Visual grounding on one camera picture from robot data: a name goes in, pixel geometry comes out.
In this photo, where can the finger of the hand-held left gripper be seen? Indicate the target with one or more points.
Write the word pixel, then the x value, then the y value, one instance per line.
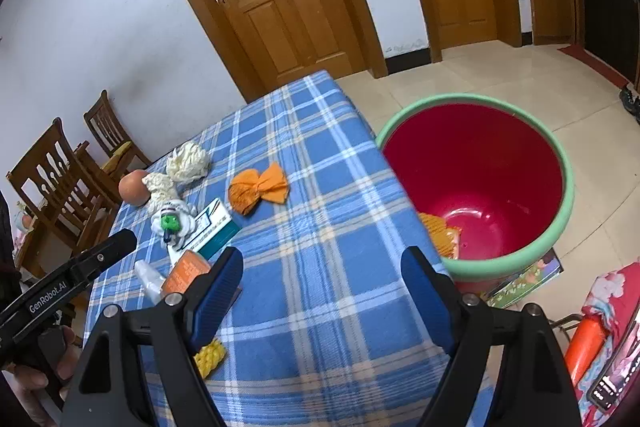
pixel 112 247

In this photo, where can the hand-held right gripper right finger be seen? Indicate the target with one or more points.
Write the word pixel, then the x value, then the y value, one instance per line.
pixel 425 297

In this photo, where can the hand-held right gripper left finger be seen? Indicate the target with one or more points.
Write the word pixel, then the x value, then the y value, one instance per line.
pixel 220 287

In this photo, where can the orange packet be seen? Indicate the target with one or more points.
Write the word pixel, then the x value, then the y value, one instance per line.
pixel 182 274

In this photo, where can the clear plastic bottle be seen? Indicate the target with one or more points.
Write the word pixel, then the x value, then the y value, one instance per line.
pixel 147 279

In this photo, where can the teal and white carton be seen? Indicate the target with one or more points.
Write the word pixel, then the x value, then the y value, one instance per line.
pixel 215 227

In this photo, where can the yellow foam fruit net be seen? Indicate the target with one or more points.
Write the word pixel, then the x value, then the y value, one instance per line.
pixel 210 357

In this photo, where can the white striped wrapper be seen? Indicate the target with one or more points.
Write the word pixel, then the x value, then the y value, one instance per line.
pixel 175 212

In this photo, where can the white paper ball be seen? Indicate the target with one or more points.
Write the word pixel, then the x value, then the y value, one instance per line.
pixel 187 163

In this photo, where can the red bucket with green rim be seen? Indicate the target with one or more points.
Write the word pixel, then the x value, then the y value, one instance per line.
pixel 475 167

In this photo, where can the person's left hand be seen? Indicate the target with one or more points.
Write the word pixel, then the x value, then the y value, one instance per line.
pixel 30 389

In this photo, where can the yellow-orange foam net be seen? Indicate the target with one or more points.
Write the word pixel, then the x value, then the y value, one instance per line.
pixel 440 234

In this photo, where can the yellow seat cushion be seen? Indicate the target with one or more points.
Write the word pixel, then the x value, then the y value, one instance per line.
pixel 117 154

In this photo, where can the large wooden chair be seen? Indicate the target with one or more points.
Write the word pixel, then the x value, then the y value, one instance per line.
pixel 50 172

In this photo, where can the colourful picture book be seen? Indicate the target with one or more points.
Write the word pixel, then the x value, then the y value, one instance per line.
pixel 525 279

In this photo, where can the small wooden chair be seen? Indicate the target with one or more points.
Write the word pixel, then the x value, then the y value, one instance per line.
pixel 102 117

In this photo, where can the orange cylinder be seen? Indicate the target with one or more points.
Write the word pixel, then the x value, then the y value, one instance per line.
pixel 585 347

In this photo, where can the dark shoe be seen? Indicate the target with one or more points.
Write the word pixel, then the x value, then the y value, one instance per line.
pixel 637 107
pixel 626 97

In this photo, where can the red door mat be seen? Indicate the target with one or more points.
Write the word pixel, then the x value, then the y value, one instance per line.
pixel 595 64

